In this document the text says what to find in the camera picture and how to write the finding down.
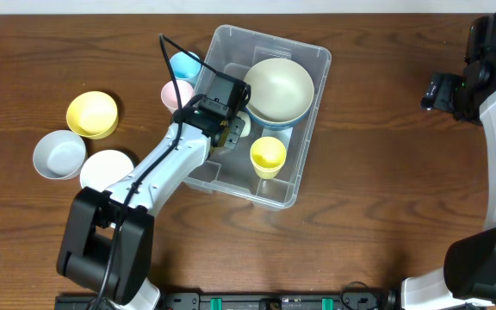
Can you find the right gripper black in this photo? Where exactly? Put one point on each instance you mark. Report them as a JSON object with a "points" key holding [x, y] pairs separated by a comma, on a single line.
{"points": [[436, 92]]}

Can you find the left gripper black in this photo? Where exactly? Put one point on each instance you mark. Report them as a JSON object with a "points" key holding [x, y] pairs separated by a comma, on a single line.
{"points": [[235, 136]]}

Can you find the cream cup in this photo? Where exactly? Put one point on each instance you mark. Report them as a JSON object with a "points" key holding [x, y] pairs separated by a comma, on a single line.
{"points": [[247, 123]]}

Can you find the pink cup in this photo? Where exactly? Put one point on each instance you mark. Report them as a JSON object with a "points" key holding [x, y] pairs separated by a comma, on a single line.
{"points": [[169, 96]]}

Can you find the light blue cup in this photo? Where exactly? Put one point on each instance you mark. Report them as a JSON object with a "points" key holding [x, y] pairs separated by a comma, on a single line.
{"points": [[186, 68]]}

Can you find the yellow cup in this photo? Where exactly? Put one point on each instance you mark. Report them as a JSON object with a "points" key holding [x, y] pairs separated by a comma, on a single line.
{"points": [[267, 172], [268, 153]]}

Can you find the beige bowl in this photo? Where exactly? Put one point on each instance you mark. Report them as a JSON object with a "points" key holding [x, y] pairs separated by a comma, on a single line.
{"points": [[281, 90]]}

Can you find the dark blue bowl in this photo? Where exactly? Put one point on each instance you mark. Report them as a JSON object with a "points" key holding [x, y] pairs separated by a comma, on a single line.
{"points": [[275, 126]]}

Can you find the clear plastic storage container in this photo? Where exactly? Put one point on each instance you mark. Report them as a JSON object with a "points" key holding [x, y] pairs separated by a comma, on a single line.
{"points": [[234, 51]]}

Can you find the yellow bowl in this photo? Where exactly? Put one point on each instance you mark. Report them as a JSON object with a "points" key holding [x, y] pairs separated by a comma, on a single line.
{"points": [[93, 115]]}

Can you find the white bowl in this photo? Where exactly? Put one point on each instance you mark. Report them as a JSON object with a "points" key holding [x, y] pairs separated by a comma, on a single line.
{"points": [[104, 168]]}

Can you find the grey bowl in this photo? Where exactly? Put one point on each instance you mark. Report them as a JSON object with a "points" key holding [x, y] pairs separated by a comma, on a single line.
{"points": [[60, 155]]}

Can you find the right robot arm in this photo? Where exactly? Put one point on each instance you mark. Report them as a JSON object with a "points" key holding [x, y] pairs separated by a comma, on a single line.
{"points": [[468, 275]]}

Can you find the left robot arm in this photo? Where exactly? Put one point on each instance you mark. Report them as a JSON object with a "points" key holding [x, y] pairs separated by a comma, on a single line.
{"points": [[107, 244]]}

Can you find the white label in container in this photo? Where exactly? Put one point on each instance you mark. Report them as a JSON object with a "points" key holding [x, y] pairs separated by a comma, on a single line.
{"points": [[283, 135]]}

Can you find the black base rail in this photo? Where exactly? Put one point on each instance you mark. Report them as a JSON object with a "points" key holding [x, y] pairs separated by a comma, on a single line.
{"points": [[355, 299]]}

